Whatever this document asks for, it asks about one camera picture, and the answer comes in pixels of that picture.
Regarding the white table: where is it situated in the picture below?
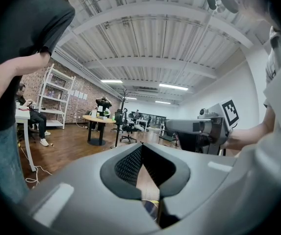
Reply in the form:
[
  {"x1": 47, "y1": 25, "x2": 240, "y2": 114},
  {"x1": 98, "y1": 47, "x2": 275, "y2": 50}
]
[{"x1": 15, "y1": 101, "x2": 37, "y2": 173}]

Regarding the ceiling air conditioner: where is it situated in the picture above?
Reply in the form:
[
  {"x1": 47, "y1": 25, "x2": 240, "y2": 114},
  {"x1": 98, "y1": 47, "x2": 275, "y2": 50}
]
[{"x1": 136, "y1": 88, "x2": 159, "y2": 94}]

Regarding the white desk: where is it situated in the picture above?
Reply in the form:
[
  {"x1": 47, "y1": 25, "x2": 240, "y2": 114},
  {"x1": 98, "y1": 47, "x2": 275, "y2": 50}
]
[{"x1": 135, "y1": 118, "x2": 149, "y2": 133}]

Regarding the person's grey shirt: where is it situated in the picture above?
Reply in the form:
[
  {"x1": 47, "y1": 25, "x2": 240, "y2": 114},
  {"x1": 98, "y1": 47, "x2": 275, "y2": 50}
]
[{"x1": 235, "y1": 25, "x2": 281, "y2": 235}]

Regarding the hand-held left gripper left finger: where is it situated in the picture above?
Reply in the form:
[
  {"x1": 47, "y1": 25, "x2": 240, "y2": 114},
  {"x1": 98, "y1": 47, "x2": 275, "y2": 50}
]
[{"x1": 14, "y1": 142, "x2": 162, "y2": 235}]

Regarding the person's right forearm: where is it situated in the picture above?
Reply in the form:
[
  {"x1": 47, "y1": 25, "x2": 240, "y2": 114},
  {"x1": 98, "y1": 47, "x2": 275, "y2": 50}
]
[{"x1": 225, "y1": 105, "x2": 277, "y2": 151}]

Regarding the black office chair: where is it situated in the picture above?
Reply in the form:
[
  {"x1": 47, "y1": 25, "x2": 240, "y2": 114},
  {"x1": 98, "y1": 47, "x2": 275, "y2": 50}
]
[{"x1": 119, "y1": 108, "x2": 139, "y2": 144}]

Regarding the white power cable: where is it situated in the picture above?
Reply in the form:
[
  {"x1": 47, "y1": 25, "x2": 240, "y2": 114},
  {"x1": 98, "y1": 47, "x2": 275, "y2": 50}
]
[{"x1": 19, "y1": 144, "x2": 53, "y2": 185}]

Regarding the black coat rack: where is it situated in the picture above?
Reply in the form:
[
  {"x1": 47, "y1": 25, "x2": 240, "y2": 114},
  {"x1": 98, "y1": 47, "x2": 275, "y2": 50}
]
[{"x1": 110, "y1": 88, "x2": 129, "y2": 149}]

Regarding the white shelf unit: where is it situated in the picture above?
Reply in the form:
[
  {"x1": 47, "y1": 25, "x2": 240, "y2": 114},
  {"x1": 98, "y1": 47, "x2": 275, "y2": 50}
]
[{"x1": 37, "y1": 63, "x2": 77, "y2": 130}]

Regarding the black visitor chair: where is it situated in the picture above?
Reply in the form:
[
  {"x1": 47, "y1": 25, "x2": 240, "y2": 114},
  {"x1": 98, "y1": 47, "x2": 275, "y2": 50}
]
[{"x1": 158, "y1": 130, "x2": 179, "y2": 148}]

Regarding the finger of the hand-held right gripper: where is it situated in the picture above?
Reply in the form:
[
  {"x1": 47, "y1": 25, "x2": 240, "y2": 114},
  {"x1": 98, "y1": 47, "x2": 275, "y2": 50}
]
[{"x1": 165, "y1": 117, "x2": 220, "y2": 154}]

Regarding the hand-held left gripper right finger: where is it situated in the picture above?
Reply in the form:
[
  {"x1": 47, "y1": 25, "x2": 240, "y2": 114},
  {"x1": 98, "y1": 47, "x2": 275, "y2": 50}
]
[{"x1": 142, "y1": 142, "x2": 249, "y2": 235}]

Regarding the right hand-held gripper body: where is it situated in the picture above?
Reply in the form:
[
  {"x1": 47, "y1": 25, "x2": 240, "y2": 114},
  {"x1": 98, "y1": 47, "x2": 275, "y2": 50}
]
[{"x1": 198, "y1": 98, "x2": 240, "y2": 157}]

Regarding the round wooden table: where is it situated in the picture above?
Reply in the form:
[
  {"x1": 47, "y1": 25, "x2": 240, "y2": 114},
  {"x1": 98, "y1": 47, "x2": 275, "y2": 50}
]
[{"x1": 82, "y1": 115, "x2": 117, "y2": 147}]

